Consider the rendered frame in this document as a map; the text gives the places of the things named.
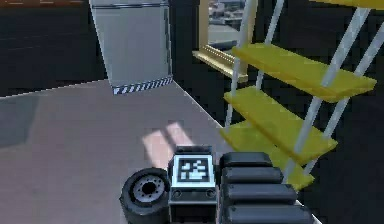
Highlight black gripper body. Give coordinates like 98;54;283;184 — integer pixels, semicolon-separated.
119;167;172;224

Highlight yellow shelf with white posts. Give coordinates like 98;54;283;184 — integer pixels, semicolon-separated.
219;0;384;193

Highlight gold framed window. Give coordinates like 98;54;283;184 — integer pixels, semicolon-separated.
192;0;259;84

